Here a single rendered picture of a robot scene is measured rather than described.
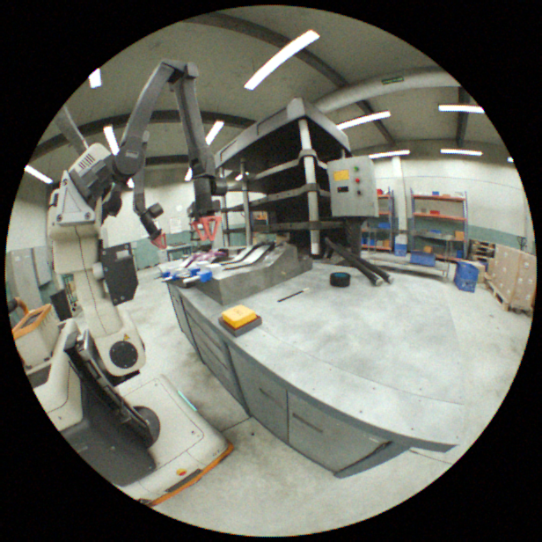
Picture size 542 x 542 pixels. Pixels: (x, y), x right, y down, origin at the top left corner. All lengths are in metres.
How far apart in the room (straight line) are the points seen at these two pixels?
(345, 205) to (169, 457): 1.61
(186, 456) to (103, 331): 0.57
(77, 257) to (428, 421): 0.79
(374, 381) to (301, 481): 0.81
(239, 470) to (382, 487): 0.71
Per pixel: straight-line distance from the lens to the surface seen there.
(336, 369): 0.30
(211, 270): 0.55
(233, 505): 1.06
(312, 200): 1.11
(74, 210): 0.43
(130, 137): 0.46
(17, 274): 6.04
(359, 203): 1.11
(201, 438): 0.85
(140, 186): 0.90
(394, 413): 0.28
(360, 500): 1.09
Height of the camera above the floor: 1.03
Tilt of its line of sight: 15 degrees down
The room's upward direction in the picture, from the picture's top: 5 degrees counter-clockwise
